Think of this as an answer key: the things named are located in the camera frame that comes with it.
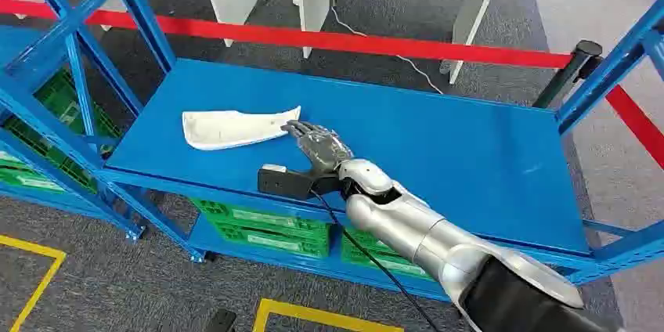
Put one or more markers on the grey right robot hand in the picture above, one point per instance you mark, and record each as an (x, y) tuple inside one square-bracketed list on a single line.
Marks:
[(324, 148)]

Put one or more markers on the white curved plastic shell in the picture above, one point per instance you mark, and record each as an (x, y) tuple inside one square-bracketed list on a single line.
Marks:
[(228, 130)]

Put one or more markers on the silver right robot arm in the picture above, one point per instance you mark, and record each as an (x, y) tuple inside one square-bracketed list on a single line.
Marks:
[(415, 231)]

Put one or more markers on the blue steel shelf rack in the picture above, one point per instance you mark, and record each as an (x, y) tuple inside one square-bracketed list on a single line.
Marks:
[(415, 163), (72, 26)]

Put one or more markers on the red barrier belt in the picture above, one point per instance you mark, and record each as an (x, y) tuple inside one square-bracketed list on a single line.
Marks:
[(638, 122), (311, 39)]

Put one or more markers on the black robot foot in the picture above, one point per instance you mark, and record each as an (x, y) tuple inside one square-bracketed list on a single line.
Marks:
[(220, 322)]

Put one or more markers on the green plastic mesh crate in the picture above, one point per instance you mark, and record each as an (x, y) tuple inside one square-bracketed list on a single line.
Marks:
[(57, 106)]

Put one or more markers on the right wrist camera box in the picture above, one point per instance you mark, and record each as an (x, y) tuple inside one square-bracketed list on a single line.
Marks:
[(290, 183)]

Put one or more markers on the black stanchion post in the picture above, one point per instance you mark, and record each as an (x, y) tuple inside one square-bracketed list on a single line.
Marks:
[(565, 78)]

